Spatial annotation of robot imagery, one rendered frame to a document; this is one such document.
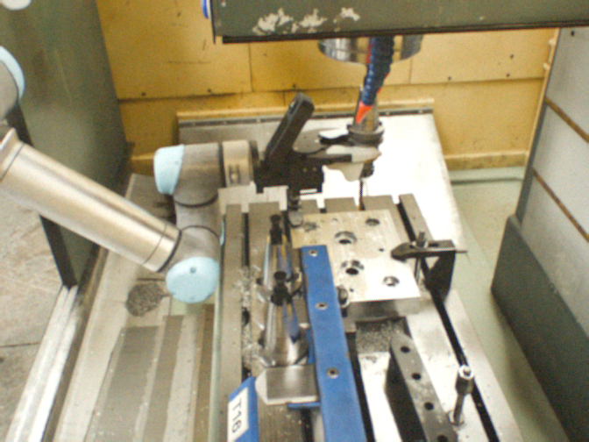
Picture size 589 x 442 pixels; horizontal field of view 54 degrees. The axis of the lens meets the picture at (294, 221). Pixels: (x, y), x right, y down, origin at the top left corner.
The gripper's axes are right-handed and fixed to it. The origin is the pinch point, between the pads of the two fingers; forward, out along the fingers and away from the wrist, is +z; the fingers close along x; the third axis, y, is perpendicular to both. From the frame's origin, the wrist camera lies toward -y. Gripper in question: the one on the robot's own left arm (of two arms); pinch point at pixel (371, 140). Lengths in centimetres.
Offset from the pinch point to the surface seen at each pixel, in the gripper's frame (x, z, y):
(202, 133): -99, -33, 45
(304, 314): 30.6, -15.6, 7.5
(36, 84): -40, -63, 1
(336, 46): 5.3, -7.1, -18.2
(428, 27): 31.8, -3.6, -28.5
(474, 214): -72, 57, 71
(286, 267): 25.9, -17.3, 3.3
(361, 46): 7.4, -4.0, -18.7
